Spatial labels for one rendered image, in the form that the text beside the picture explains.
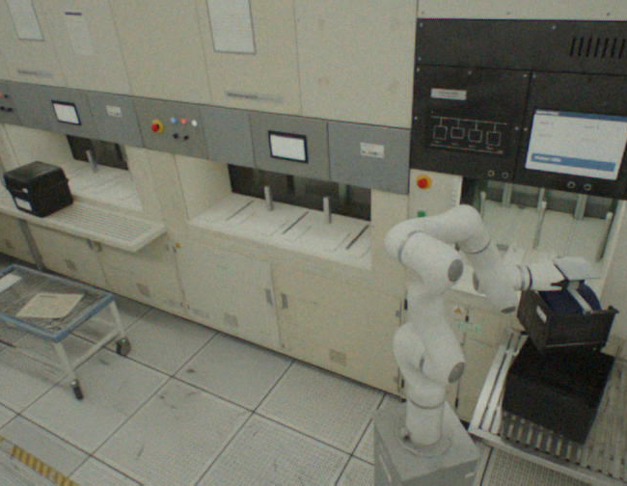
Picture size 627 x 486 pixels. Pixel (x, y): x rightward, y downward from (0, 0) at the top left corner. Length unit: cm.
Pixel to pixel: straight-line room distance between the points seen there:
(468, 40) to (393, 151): 49
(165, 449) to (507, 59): 238
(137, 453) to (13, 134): 230
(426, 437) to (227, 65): 171
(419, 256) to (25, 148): 331
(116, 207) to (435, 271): 251
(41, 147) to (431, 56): 301
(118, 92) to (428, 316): 210
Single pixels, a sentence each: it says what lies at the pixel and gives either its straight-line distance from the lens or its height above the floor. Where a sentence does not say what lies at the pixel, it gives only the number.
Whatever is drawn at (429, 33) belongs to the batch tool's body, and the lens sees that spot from 195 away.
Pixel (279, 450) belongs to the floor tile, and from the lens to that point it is 281.
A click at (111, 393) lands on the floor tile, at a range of 334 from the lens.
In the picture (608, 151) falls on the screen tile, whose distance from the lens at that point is 195.
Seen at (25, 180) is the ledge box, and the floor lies 106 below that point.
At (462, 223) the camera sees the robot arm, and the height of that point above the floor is 157.
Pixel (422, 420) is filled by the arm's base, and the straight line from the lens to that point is 176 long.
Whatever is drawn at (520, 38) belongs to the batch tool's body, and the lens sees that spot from 188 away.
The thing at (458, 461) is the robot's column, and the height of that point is 76.
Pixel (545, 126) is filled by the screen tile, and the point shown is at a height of 162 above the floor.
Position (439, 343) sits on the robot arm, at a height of 123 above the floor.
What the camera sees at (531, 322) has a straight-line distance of 191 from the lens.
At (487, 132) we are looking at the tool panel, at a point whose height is 158.
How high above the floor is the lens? 224
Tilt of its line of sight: 32 degrees down
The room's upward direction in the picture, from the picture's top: 4 degrees counter-clockwise
